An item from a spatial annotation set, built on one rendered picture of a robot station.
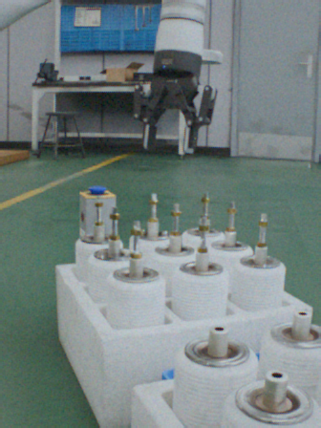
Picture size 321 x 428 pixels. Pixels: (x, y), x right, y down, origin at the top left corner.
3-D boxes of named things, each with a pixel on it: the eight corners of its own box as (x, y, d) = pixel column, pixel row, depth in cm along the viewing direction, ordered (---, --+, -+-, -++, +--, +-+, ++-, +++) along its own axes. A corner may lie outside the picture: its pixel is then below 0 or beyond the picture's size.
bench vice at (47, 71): (47, 84, 540) (47, 61, 535) (62, 84, 537) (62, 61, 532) (32, 82, 500) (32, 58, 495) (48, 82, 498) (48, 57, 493)
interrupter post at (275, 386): (269, 414, 46) (273, 383, 46) (256, 401, 48) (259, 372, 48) (290, 409, 47) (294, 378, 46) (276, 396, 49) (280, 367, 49)
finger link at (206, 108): (204, 83, 76) (192, 120, 77) (215, 87, 75) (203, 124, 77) (212, 87, 79) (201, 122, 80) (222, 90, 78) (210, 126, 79)
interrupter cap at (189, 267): (230, 268, 91) (230, 265, 91) (212, 280, 85) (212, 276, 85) (191, 262, 95) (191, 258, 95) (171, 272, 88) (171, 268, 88)
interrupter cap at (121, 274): (156, 287, 81) (156, 282, 81) (108, 283, 82) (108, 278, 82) (161, 271, 89) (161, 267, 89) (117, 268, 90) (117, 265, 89)
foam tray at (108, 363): (103, 436, 81) (102, 338, 77) (58, 338, 116) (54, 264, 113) (302, 394, 95) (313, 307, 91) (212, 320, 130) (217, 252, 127)
